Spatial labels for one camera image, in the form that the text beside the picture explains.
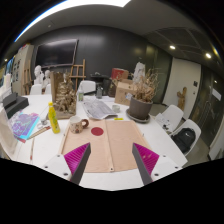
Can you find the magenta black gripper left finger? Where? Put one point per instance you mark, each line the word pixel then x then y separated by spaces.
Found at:
pixel 77 160

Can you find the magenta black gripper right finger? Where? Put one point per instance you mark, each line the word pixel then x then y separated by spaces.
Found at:
pixel 146 161

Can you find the yellow plastic bottle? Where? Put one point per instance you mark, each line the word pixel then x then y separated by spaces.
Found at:
pixel 53 119

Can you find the red round coaster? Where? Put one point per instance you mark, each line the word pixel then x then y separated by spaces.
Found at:
pixel 97 131

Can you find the patterned ceramic mug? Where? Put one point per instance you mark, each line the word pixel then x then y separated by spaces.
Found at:
pixel 77 124

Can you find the black backpack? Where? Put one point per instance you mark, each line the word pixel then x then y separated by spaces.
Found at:
pixel 184 139

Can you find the small glass jar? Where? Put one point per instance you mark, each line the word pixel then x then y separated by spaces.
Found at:
pixel 44 122

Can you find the white chair with papers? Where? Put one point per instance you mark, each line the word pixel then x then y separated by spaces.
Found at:
pixel 170 118

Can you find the newspaper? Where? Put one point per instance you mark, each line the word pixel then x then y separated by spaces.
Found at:
pixel 97 109

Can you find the grey pot with dried plant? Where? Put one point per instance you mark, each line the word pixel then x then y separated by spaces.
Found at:
pixel 145 88

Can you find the white chair with backpack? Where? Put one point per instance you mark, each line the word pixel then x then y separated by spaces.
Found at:
pixel 189 124

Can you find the small white cup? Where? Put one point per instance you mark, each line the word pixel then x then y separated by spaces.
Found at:
pixel 116 108

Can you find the purple colourful painting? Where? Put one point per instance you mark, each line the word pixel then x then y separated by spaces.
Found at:
pixel 23 124

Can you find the green label bottle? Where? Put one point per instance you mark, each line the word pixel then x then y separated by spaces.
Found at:
pixel 80 93

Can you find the cardboard box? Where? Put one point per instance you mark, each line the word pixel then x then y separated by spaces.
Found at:
pixel 124 93

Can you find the white chair behind table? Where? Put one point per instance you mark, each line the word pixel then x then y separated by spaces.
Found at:
pixel 87 86

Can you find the black box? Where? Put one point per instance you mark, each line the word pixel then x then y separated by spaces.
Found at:
pixel 14 103

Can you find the wooden easel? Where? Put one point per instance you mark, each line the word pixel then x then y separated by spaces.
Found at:
pixel 78 72

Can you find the red box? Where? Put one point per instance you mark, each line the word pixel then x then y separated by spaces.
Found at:
pixel 118 73

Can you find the white plaster bust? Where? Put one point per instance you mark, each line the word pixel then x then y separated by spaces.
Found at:
pixel 39 75

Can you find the wooden figure by wall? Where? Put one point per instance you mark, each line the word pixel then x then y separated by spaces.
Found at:
pixel 181 100

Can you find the black wall screen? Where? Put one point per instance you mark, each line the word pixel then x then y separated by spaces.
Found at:
pixel 56 53

